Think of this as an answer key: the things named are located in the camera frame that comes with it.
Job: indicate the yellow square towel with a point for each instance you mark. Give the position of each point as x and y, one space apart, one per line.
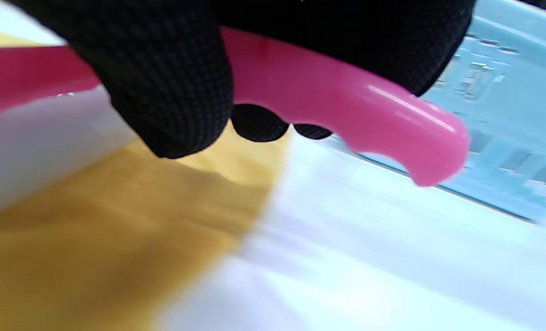
116 239

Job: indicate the person's right hand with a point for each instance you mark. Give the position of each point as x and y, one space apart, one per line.
171 78

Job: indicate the pink lint roller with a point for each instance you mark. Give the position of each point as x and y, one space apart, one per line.
369 115

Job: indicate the light blue plastic basket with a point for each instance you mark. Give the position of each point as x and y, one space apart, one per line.
516 105

